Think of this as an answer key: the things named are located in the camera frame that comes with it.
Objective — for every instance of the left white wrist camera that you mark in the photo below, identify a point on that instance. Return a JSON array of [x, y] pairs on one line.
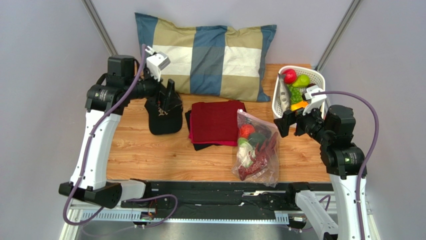
[[156, 62]]

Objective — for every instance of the red toy apple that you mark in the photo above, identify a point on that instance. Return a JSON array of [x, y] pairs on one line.
[[290, 76]]

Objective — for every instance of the green toy avocado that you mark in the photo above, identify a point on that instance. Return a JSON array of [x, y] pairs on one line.
[[256, 139]]

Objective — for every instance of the black cap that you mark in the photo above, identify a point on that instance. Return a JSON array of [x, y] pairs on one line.
[[163, 122]]

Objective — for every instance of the light green toy fruit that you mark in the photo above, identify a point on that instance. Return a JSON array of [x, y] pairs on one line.
[[302, 81]]

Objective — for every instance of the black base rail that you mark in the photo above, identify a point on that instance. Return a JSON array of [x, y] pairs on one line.
[[214, 200]]

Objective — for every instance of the blue beige checked pillow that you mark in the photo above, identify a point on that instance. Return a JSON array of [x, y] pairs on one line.
[[216, 60]]

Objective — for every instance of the dark red folded cloth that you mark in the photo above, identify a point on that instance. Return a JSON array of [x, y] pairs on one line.
[[215, 121]]

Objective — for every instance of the black folded cloth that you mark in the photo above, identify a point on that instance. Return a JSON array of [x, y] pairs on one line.
[[197, 146]]

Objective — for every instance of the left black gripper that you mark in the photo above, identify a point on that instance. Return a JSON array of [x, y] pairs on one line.
[[170, 101]]

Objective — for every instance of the white plastic basket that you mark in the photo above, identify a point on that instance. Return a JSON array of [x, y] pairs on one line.
[[314, 76]]

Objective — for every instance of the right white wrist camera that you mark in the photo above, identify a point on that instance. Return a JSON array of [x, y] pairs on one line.
[[313, 101]]

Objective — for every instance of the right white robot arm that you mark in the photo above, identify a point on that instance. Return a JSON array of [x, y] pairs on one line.
[[343, 161]]

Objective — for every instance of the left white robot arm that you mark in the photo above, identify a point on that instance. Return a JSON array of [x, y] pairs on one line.
[[124, 81]]

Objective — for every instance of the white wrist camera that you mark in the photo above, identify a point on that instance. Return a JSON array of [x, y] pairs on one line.
[[313, 101], [156, 62]]

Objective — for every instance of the grey toy fish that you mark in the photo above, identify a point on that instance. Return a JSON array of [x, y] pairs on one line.
[[285, 93]]

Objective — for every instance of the orange yellow toy mango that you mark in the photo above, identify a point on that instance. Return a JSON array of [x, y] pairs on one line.
[[299, 105]]

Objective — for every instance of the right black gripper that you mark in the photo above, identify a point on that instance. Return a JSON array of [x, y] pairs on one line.
[[296, 119]]

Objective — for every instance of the toy cauliflower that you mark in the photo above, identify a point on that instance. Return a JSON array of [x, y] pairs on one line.
[[245, 153]]

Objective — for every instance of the green toy broccoli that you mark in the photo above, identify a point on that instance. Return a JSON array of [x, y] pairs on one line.
[[296, 96]]

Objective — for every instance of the clear zip top bag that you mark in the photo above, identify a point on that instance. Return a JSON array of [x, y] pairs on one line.
[[264, 127]]

